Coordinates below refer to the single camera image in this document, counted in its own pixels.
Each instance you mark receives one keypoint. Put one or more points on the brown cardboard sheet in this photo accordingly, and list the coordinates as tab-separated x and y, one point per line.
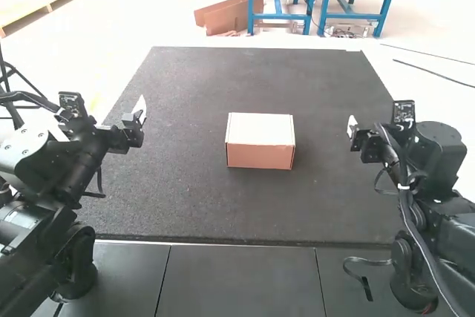
226	12

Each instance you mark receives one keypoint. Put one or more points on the black mat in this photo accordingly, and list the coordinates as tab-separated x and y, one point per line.
222	202

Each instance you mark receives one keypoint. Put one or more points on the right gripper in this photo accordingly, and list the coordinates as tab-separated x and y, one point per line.
371	146

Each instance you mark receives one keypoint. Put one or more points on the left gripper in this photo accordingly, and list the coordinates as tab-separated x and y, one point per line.
122	140

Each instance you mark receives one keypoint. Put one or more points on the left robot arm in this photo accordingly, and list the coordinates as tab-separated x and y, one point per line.
37	157

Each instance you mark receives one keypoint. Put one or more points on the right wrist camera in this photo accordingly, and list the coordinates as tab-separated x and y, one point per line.
403	112

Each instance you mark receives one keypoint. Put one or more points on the cardboard box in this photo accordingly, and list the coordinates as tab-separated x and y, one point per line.
259	146

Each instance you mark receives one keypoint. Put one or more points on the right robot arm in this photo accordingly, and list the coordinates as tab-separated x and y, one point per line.
438	153

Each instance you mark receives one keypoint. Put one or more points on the dark base panel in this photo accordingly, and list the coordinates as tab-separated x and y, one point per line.
341	294
126	280
241	283

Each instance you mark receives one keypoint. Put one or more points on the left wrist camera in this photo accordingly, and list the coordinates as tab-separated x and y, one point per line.
71	105

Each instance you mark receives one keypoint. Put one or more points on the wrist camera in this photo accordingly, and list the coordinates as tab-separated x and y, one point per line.
71	105
403	112

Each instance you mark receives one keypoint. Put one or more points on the wooden pallet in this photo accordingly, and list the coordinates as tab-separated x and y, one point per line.
29	1

